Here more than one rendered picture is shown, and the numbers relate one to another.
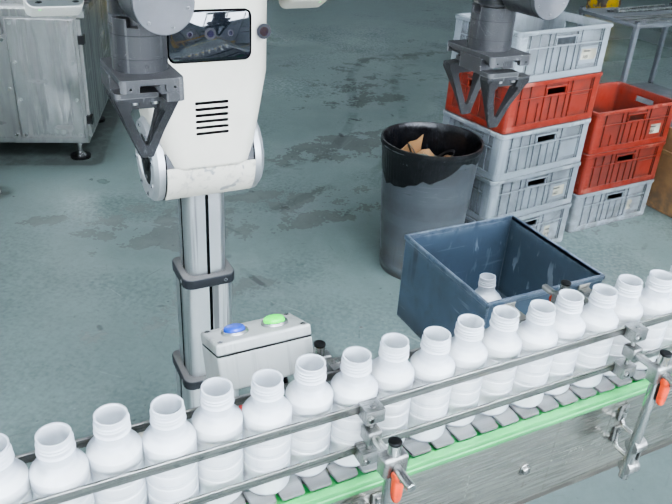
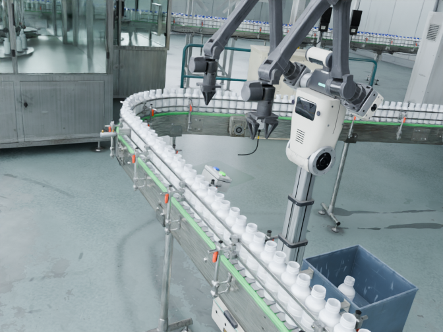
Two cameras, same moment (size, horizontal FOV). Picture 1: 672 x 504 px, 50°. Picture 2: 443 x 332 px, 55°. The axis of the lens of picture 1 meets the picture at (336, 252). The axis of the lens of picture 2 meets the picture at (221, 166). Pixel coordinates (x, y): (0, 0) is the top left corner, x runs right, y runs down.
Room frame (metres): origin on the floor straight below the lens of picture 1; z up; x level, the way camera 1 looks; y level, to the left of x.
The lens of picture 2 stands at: (0.76, -1.74, 1.92)
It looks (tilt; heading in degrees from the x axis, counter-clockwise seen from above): 23 degrees down; 87
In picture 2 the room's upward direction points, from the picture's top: 7 degrees clockwise
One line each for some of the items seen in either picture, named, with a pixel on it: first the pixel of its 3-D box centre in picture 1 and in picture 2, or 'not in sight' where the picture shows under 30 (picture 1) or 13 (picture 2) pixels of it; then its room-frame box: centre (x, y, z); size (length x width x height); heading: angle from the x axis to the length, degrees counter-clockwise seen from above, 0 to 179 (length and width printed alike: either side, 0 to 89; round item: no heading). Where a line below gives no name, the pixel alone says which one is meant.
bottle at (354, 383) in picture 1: (352, 406); (190, 188); (0.72, -0.03, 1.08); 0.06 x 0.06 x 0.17
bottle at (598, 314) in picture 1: (592, 335); (238, 237); (0.92, -0.40, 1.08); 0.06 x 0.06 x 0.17
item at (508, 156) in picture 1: (513, 136); not in sight; (3.36, -0.82, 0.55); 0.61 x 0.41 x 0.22; 125
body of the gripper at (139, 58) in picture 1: (139, 49); (209, 80); (0.75, 0.22, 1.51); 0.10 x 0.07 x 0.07; 29
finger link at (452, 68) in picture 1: (474, 83); (265, 127); (0.98, -0.17, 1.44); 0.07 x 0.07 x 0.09; 28
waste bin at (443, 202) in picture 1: (424, 204); not in sight; (3.01, -0.39, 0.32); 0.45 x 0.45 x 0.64
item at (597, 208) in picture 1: (585, 191); not in sight; (3.78, -1.39, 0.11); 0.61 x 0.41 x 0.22; 121
